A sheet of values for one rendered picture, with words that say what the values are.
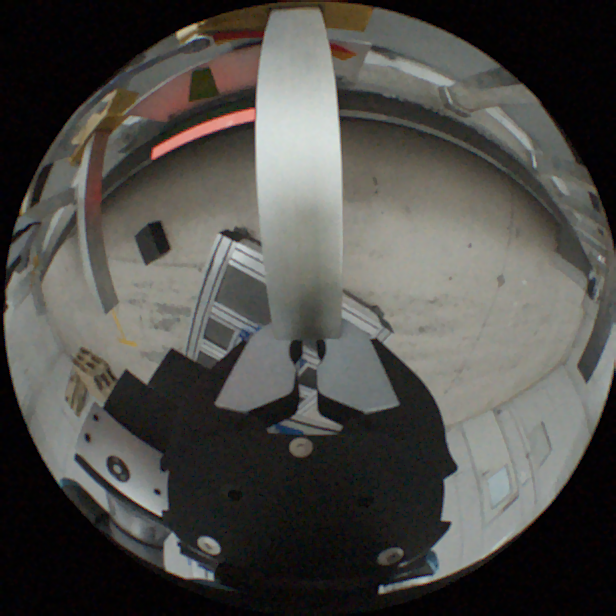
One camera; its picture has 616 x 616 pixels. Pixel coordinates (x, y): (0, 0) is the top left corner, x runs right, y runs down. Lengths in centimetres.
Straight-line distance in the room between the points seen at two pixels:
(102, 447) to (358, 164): 110
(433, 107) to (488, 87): 11
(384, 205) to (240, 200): 66
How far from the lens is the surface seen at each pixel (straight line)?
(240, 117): 28
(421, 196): 107
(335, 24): 21
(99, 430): 29
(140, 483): 27
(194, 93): 29
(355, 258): 99
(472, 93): 31
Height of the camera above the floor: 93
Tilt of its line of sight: 60 degrees down
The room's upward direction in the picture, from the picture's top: 178 degrees counter-clockwise
